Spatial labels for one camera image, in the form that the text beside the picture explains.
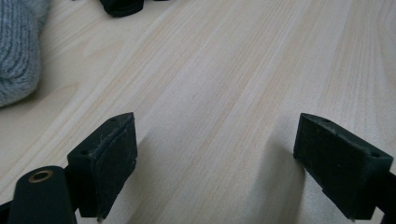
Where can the black glove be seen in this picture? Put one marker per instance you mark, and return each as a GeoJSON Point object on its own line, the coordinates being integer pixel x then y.
{"type": "Point", "coordinates": [122, 7]}

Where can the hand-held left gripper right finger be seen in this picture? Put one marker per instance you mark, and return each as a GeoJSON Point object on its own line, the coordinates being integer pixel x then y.
{"type": "Point", "coordinates": [339, 165]}

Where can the grey knitted glove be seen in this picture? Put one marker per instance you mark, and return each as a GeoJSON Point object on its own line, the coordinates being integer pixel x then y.
{"type": "Point", "coordinates": [17, 53]}

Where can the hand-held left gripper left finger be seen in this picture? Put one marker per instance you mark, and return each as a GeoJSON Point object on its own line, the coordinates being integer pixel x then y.
{"type": "Point", "coordinates": [102, 168]}

